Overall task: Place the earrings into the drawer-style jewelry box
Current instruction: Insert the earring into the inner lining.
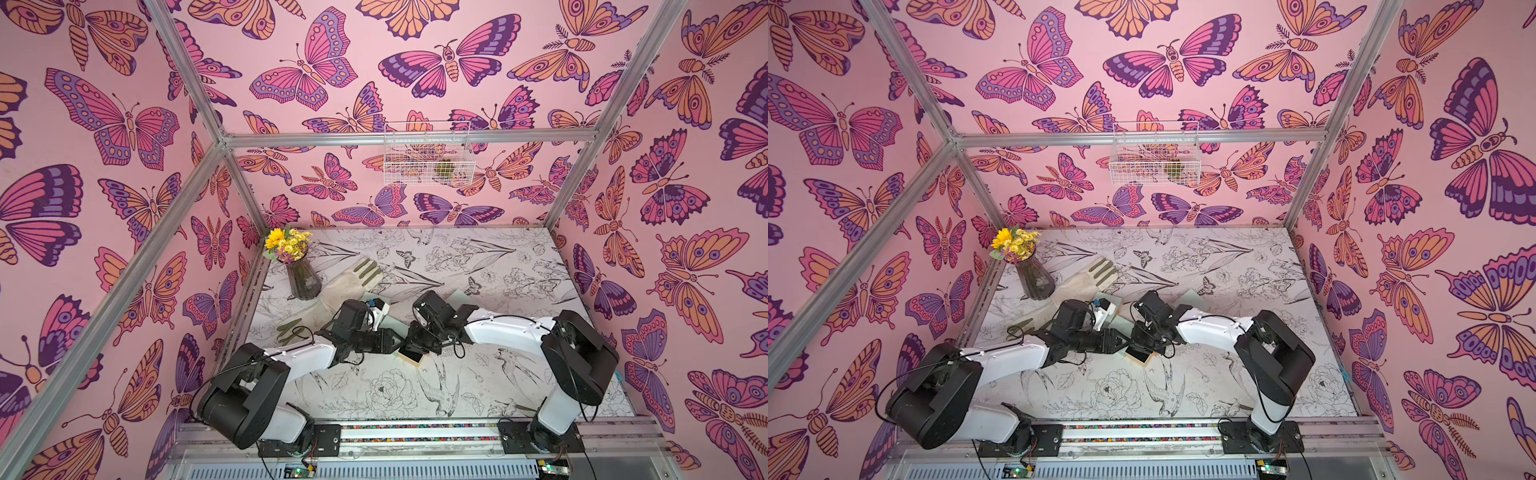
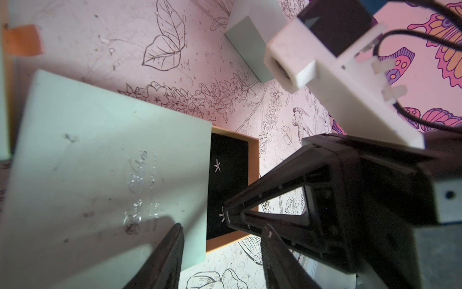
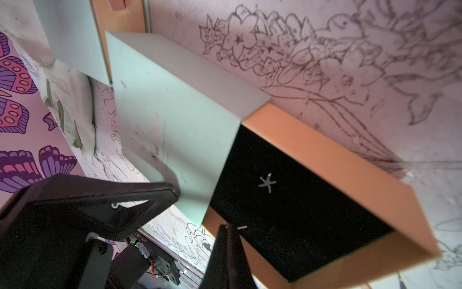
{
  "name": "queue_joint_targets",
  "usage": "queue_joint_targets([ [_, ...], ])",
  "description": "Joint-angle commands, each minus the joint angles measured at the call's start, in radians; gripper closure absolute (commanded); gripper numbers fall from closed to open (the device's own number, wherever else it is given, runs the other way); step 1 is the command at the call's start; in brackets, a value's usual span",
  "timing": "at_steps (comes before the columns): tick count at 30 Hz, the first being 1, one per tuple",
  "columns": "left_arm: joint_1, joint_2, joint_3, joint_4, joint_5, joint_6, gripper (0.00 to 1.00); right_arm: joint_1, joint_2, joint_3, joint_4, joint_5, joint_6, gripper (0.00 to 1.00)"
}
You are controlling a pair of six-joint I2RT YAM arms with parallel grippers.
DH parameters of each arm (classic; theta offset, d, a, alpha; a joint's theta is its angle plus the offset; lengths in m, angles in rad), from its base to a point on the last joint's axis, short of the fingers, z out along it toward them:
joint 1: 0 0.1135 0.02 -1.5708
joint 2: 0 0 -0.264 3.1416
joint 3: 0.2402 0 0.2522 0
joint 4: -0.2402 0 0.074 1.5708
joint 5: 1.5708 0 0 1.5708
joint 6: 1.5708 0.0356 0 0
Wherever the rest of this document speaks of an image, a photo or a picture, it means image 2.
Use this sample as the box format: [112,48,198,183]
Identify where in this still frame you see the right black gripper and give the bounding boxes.
[303,131,462,289]

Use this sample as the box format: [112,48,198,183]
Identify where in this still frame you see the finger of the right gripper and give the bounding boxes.
[224,142,361,217]
[224,210,359,273]

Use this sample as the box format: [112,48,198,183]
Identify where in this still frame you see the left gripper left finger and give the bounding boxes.
[125,223,184,289]

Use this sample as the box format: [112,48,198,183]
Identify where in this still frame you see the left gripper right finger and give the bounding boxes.
[261,224,320,289]

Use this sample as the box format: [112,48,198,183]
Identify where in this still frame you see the silver star earring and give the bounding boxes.
[214,159,221,173]
[219,211,226,223]

